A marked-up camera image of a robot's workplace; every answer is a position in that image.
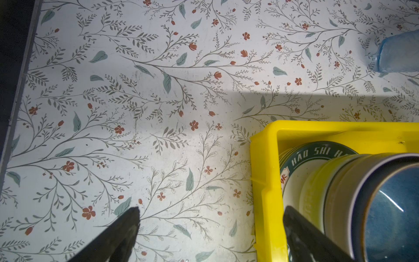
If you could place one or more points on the yellow plastic bin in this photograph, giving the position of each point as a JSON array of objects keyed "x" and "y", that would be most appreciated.
[{"x": 278, "y": 136}]

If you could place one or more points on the dark blue ceramic bowl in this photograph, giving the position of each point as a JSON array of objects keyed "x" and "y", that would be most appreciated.
[{"x": 385, "y": 219}]

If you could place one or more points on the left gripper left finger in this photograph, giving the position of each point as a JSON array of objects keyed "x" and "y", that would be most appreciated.
[{"x": 115, "y": 243}]

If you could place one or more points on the grey translucent cup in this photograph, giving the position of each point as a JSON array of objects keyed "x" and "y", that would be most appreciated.
[{"x": 398, "y": 54}]

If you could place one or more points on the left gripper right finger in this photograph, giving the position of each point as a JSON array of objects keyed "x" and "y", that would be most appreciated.
[{"x": 307, "y": 243}]

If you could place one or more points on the green rim lettered plate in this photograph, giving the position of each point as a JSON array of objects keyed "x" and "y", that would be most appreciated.
[{"x": 297, "y": 163}]

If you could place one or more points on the green ceramic bowl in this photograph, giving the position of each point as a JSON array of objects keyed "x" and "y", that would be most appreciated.
[{"x": 314, "y": 191}]

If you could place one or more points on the purple ceramic bowl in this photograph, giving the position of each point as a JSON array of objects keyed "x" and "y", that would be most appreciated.
[{"x": 341, "y": 197}]

